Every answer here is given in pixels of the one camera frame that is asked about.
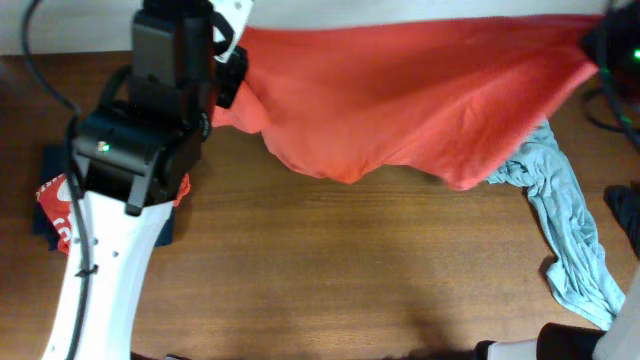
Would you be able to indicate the plain orange-red t-shirt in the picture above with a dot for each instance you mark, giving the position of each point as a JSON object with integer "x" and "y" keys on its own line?
{"x": 451, "y": 98}

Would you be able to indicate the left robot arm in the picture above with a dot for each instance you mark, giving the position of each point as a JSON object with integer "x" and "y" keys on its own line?
{"x": 126, "y": 162}

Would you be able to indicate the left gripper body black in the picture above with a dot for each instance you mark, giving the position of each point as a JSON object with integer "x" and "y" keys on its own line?
{"x": 230, "y": 76}

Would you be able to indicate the light blue crumpled shirt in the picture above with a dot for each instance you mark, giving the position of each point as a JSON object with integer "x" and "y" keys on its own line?
{"x": 579, "y": 279}

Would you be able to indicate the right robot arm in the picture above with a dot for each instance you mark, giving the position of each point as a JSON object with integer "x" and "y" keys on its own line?
{"x": 613, "y": 45}

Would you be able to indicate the folded red soccer shirt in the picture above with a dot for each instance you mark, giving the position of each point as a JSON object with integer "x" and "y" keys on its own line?
{"x": 54, "y": 201}

